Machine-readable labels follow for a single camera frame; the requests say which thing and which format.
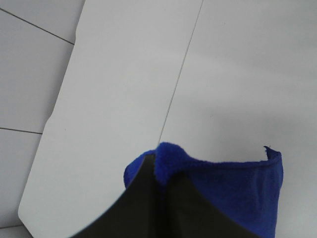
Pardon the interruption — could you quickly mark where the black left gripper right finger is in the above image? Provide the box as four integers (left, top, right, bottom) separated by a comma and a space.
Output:
157, 173, 257, 238

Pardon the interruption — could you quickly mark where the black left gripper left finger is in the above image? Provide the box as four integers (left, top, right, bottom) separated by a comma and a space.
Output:
74, 155, 157, 238

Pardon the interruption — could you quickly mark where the blue microfibre towel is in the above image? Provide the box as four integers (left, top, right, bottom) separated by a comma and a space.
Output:
123, 142, 283, 238

